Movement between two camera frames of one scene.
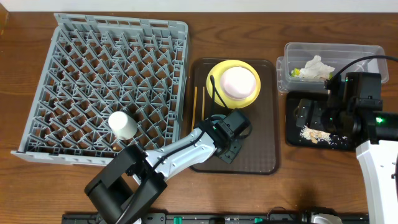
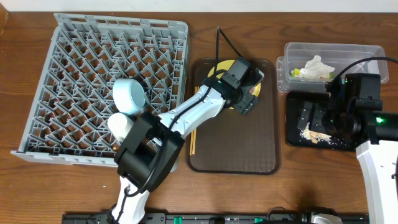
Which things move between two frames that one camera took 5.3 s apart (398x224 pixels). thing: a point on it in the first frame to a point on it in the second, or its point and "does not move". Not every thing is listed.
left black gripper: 229,150 to 246,102
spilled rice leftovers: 316,136 does not move
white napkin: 315,68 does not move
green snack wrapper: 296,72 does not move
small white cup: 122,126 does not move
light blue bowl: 221,116 to 129,95
